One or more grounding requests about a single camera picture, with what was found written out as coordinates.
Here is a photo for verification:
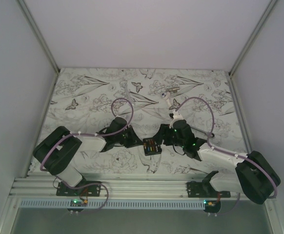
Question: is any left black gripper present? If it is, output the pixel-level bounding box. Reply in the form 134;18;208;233
115;125;143;149

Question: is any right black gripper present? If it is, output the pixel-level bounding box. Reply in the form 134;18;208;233
152;123;185;148

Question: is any black fuse box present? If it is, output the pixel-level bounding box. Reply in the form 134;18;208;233
143;138;162;156

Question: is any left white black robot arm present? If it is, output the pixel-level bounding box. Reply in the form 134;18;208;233
33;117;143;196

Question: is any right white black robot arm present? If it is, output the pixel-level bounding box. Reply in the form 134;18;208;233
154;120;281;204

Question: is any floral patterned mat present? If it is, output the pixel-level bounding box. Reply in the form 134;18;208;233
40;68;246;175

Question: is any white plastic tool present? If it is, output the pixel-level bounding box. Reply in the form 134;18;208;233
161;92;172;108

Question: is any small metal socket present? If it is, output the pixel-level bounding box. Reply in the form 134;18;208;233
169;87;180;93

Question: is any silver ratchet wrench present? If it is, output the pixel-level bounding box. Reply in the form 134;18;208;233
190;125;215;139

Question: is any right small circuit board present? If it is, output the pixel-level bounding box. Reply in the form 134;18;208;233
203;200;221;216

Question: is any small circuit board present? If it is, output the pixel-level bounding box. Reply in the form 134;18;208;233
67;198;87;215
203;200;221;216

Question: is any left small circuit board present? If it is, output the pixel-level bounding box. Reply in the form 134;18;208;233
67;198;87;215

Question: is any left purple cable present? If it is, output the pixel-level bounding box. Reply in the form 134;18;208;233
39;97;135;215

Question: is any purple cable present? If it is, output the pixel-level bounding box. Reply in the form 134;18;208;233
172;97;279;215
39;97;135;215

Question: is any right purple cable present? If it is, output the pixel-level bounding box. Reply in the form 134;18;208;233
172;97;279;215

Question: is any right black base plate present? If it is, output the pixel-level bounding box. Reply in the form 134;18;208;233
186;181;231;198

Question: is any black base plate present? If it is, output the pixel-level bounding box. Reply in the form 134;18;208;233
186;181;231;198
56;181;101;197

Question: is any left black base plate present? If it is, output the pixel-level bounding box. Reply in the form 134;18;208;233
56;181;101;197

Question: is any aluminium rail frame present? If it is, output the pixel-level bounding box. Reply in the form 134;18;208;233
9;170;278;201

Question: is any white slotted cable duct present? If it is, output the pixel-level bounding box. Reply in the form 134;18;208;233
20;199;204;210

